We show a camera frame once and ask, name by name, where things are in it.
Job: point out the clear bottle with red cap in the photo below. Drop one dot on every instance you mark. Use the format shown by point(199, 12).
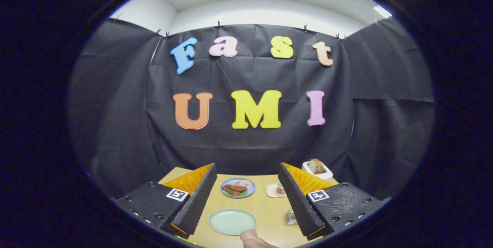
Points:
point(281, 189)

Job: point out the white toaster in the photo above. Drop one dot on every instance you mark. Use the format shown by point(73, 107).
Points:
point(327, 173)

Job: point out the browned toast slice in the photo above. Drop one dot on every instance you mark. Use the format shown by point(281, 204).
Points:
point(318, 166)

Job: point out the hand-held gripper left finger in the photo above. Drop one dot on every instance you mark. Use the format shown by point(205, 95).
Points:
point(200, 201)

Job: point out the small ceiling light panel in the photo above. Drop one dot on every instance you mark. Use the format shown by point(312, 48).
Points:
point(382, 10)

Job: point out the brown meat strip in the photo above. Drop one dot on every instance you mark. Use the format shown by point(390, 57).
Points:
point(231, 191)
point(237, 187)

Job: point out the blue plate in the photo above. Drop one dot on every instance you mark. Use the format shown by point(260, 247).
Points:
point(250, 193)

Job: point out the black backdrop cloth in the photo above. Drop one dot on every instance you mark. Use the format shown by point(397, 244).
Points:
point(250, 148)

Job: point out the white square coaster tray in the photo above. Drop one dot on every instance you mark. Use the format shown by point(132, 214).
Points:
point(271, 192)

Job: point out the pink ham slice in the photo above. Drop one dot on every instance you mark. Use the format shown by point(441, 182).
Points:
point(245, 183)

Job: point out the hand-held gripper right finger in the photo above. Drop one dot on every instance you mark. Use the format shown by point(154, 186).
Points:
point(294, 198)

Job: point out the light green plate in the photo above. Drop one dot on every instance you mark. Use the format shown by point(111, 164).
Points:
point(231, 221)

